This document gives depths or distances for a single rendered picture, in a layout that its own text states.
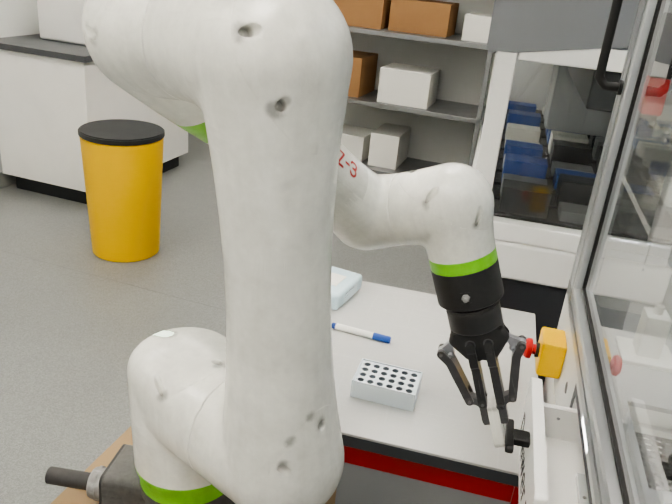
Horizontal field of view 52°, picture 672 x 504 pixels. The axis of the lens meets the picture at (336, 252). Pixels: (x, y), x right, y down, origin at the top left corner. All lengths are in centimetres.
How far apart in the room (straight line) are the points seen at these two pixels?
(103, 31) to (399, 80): 418
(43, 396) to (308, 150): 225
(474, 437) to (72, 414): 163
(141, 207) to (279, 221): 299
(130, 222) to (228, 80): 304
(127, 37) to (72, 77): 359
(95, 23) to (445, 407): 97
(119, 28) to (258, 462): 41
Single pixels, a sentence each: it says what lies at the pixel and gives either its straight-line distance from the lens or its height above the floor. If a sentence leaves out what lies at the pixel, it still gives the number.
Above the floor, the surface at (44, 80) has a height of 72.
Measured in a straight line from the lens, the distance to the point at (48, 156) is 445.
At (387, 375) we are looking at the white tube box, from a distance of 136.
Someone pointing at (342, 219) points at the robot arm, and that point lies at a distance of 89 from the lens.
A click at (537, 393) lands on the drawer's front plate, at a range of 116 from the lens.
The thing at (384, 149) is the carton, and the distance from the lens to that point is 493.
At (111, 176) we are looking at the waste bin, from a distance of 345.
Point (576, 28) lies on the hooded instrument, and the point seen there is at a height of 143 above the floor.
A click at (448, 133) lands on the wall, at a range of 524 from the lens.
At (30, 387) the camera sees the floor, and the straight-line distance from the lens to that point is 276.
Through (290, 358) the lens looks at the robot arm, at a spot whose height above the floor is 121.
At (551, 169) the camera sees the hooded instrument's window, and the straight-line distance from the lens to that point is 176.
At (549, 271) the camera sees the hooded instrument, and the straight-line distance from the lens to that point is 183.
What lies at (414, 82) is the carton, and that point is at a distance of 475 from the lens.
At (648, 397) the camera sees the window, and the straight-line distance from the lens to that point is 87.
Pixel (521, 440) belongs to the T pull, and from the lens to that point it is 108.
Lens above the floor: 154
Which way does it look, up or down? 24 degrees down
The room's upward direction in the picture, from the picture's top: 6 degrees clockwise
